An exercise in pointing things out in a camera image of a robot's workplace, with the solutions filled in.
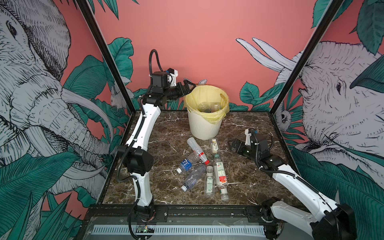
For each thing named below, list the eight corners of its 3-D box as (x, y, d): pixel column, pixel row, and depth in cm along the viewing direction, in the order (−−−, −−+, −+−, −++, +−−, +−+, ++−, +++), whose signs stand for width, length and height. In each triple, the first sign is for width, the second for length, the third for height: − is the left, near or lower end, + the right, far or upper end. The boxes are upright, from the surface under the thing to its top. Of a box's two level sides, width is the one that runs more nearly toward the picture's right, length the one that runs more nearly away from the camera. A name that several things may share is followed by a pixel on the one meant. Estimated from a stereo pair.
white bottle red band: (204, 166, 92) (204, 163, 88) (187, 142, 103) (186, 138, 100) (209, 163, 93) (209, 160, 90) (191, 139, 105) (191, 136, 101)
